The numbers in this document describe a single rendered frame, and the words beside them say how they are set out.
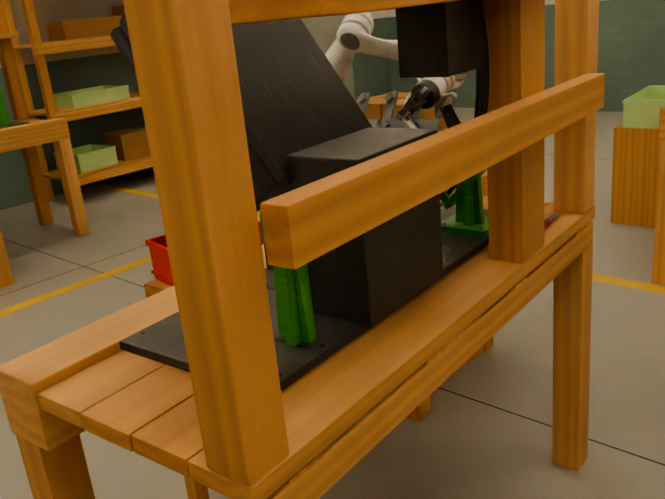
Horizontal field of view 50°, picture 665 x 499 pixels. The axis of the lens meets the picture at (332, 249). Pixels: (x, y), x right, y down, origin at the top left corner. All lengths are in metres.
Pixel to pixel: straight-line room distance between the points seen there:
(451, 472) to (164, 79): 1.91
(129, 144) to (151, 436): 6.14
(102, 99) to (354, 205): 6.12
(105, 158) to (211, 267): 6.22
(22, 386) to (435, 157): 0.88
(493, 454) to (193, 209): 1.89
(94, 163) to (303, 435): 6.04
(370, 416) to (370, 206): 0.40
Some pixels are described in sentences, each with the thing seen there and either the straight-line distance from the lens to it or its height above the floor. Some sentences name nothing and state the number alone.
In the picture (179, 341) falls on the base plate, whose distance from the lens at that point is 1.50.
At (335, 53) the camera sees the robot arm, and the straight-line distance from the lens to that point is 2.26.
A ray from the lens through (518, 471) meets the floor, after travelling 2.55.
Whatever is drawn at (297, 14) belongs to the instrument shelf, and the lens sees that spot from 1.12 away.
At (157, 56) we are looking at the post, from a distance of 0.90.
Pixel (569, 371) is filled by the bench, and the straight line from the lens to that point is 2.39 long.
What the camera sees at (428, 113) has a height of 0.35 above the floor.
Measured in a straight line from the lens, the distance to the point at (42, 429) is 1.51.
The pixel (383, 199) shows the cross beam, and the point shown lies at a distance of 1.11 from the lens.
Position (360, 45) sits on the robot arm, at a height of 1.40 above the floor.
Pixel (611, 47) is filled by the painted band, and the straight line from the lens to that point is 9.10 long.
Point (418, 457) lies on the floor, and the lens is 2.60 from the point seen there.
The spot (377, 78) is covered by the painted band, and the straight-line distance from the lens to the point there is 10.56.
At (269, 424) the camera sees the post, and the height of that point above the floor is 0.95.
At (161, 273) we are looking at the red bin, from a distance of 2.12.
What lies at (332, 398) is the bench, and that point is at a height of 0.88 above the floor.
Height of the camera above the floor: 1.52
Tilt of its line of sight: 19 degrees down
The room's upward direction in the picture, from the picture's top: 6 degrees counter-clockwise
